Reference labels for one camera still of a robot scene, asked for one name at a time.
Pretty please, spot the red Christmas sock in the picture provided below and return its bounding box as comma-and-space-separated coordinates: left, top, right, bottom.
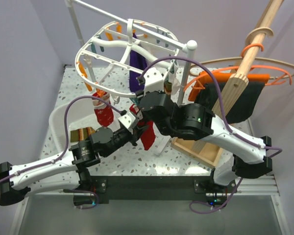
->
93, 90, 114, 127
129, 104, 156, 151

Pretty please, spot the white plastic basin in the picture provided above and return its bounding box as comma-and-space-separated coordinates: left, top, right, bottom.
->
49, 99, 100, 152

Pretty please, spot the orange plastic hanger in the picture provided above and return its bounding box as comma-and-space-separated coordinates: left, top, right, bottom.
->
183, 43, 294, 93

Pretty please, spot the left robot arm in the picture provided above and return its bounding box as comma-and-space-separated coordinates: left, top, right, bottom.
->
0, 125, 148, 206

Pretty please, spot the purple sock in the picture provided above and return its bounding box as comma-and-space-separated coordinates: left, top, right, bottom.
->
128, 33, 149, 95

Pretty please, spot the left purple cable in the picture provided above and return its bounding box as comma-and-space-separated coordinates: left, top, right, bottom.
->
0, 95, 128, 204

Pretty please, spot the wooden rack base tray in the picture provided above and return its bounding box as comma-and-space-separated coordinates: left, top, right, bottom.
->
171, 138, 223, 168

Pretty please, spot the white drying stand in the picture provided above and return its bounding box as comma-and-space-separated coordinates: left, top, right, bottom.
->
65, 0, 198, 157

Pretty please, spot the green striped sock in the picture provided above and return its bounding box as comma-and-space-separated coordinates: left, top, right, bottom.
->
70, 127, 96, 142

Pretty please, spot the orange garment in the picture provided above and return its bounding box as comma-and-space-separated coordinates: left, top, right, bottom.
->
188, 71, 270, 103

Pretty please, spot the white round clip hanger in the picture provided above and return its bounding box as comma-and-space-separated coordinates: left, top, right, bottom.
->
74, 19, 186, 99

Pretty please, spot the wooden rack post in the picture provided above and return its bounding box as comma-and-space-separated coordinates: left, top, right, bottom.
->
191, 0, 285, 157

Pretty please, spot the white sock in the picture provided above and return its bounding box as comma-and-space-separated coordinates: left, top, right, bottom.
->
161, 60, 180, 95

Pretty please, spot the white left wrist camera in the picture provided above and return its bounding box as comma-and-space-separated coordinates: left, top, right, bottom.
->
118, 111, 139, 129

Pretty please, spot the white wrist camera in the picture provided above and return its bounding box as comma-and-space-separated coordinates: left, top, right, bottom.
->
137, 68, 164, 94
118, 111, 139, 129

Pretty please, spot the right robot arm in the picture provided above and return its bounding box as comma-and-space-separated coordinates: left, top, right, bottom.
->
138, 91, 273, 192

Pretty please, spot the dark grey garment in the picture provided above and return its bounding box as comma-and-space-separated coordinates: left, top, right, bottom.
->
194, 81, 265, 124

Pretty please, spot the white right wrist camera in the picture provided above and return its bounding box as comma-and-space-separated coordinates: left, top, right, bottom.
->
137, 68, 164, 94

